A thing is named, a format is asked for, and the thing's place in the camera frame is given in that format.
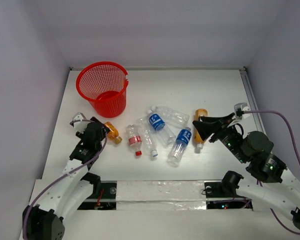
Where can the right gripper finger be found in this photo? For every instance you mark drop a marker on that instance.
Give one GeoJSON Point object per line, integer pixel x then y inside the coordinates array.
{"type": "Point", "coordinates": [206, 128]}
{"type": "Point", "coordinates": [217, 120]}

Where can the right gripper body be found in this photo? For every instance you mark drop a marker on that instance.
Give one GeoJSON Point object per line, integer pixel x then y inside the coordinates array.
{"type": "Point", "coordinates": [228, 136]}

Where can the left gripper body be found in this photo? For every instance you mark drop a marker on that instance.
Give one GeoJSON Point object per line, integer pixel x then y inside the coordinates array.
{"type": "Point", "coordinates": [100, 127]}

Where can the tall orange drink bottle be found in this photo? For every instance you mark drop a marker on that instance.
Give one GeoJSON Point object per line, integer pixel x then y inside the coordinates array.
{"type": "Point", "coordinates": [197, 140]}

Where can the small orange juice bottle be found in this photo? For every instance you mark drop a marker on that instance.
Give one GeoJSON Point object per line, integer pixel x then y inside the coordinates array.
{"type": "Point", "coordinates": [113, 133]}

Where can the clear unlabelled bottle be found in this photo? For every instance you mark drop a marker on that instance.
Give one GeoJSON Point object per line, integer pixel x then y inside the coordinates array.
{"type": "Point", "coordinates": [171, 116]}

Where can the red label clear bottle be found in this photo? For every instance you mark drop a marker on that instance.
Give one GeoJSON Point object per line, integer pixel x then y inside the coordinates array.
{"type": "Point", "coordinates": [134, 139]}

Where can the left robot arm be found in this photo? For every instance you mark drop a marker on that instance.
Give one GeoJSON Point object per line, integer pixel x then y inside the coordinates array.
{"type": "Point", "coordinates": [45, 217]}

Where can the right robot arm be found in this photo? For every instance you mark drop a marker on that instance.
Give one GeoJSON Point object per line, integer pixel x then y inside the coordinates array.
{"type": "Point", "coordinates": [276, 187]}

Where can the blue label bottle right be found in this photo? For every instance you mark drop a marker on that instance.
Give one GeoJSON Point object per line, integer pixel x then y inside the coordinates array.
{"type": "Point", "coordinates": [176, 153]}

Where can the blue label bottle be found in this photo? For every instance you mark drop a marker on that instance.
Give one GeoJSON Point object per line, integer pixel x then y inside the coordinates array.
{"type": "Point", "coordinates": [176, 153]}
{"type": "Point", "coordinates": [161, 129]}

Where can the blue label bottle middle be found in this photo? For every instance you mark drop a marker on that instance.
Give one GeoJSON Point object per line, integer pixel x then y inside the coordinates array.
{"type": "Point", "coordinates": [161, 129]}

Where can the red plastic mesh basket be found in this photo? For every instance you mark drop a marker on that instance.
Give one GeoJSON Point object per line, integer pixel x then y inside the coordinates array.
{"type": "Point", "coordinates": [104, 85]}

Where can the clear bottle white cap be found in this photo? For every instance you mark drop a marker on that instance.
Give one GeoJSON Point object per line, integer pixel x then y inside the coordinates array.
{"type": "Point", "coordinates": [147, 136]}

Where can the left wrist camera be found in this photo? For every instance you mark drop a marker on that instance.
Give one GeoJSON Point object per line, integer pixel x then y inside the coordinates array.
{"type": "Point", "coordinates": [79, 121]}

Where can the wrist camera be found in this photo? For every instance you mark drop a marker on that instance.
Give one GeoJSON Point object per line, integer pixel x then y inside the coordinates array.
{"type": "Point", "coordinates": [79, 121]}
{"type": "Point", "coordinates": [240, 114]}

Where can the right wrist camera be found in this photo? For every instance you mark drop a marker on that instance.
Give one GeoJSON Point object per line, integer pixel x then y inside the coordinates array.
{"type": "Point", "coordinates": [240, 114]}

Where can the aluminium rail right edge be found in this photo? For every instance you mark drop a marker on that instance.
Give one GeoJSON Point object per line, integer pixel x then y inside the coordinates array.
{"type": "Point", "coordinates": [251, 99]}

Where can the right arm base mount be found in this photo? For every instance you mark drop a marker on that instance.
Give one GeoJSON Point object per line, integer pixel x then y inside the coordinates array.
{"type": "Point", "coordinates": [219, 199]}

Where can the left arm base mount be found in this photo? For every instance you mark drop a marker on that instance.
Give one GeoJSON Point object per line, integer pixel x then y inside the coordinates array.
{"type": "Point", "coordinates": [105, 200]}

